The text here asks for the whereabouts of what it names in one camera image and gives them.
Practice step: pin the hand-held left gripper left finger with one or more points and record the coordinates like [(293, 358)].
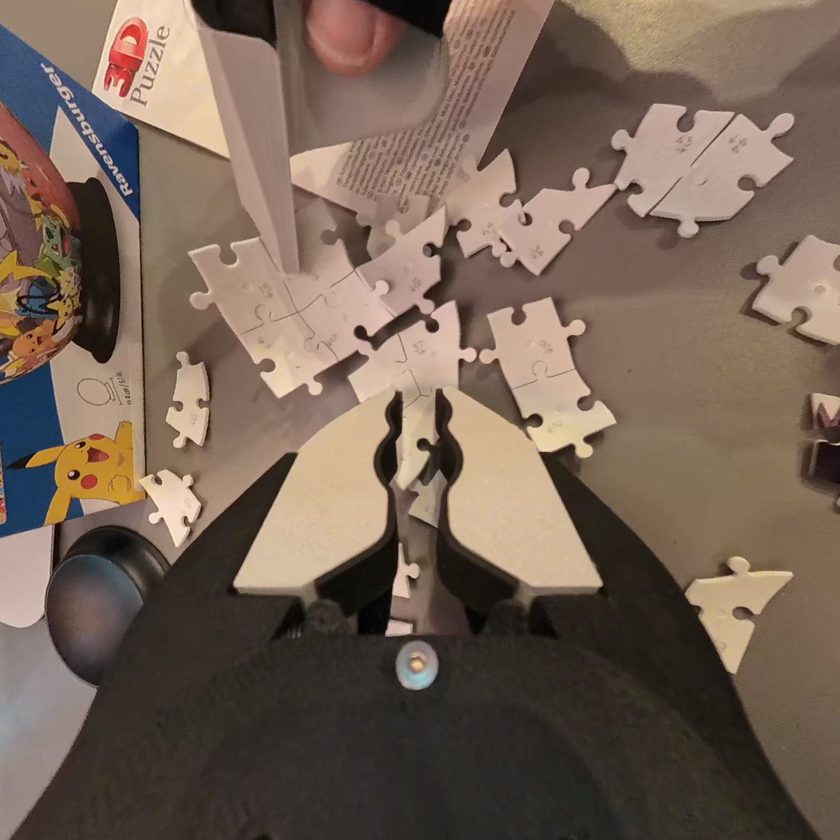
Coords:
[(321, 518)]

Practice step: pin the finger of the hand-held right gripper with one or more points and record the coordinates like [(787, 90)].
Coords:
[(259, 144), (367, 108)]

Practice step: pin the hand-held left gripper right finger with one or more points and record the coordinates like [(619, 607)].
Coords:
[(518, 518)]

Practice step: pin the white puzzle pieces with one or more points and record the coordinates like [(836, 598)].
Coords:
[(544, 354)]

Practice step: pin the assembled white puzzle ball section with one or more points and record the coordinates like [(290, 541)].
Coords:
[(315, 308)]

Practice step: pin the dark printed puzzle piece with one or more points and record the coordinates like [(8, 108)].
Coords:
[(823, 453)]

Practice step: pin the blue puzzle box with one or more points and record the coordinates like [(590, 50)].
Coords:
[(98, 157)]

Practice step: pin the black round puzzle stand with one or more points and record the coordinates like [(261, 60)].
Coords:
[(98, 590)]

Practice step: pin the person's right hand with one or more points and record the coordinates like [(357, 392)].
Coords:
[(354, 33)]

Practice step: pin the white instruction leaflet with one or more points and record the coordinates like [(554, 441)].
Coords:
[(190, 118)]

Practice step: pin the white flat stand plate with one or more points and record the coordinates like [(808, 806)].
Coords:
[(23, 577)]

